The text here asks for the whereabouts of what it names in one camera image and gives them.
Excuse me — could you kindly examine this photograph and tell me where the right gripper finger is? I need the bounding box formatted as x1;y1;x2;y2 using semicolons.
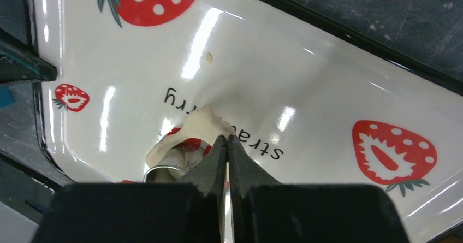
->
228;135;409;242
32;135;227;242

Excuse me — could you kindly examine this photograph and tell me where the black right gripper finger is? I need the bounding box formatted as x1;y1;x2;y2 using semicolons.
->
1;39;57;84

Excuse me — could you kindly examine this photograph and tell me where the round metal cutter ring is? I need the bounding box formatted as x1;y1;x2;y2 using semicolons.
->
143;141;214;184

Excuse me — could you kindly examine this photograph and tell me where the beige dough lump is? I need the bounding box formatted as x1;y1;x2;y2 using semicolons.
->
143;108;236;183

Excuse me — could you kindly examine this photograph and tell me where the white strawberry print tray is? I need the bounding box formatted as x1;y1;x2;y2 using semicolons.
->
33;0;462;242

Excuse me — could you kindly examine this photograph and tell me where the blue toy brick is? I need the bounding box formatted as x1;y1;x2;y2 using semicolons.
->
0;86;15;108

